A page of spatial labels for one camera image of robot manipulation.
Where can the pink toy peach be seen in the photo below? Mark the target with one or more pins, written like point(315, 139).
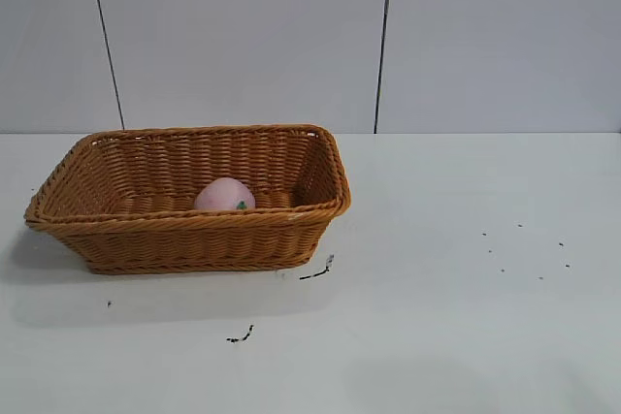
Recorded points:
point(220, 196)

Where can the brown wicker basket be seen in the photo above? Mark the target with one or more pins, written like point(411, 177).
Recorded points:
point(194, 234)

